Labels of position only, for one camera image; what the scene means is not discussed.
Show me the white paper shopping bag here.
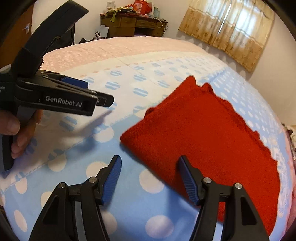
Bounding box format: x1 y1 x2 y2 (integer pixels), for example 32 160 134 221
92 25 109 40

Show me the person's left hand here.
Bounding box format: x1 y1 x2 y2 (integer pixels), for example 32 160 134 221
1 109 43 159

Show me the black camera box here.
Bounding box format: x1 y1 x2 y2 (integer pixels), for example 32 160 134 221
11 1 89 78

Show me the red knitted sweater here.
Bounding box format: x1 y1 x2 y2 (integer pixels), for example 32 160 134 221
120 76 280 233

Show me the brown wooden desk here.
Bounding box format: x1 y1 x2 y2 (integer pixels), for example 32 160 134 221
100 13 168 38

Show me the red gift bag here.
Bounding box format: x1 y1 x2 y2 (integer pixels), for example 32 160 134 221
132 0 152 15

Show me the bed with patterned sheet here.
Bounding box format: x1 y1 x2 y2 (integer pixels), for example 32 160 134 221
1 37 295 240

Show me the colourful cloth on desk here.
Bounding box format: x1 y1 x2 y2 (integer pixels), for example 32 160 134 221
104 6 137 23

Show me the beige centre window curtain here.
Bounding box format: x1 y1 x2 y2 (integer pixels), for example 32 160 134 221
179 0 275 73

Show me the white card on wall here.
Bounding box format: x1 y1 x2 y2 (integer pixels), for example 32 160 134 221
106 1 115 11

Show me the patterned pillow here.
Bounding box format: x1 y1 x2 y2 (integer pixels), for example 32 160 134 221
285 126 295 161

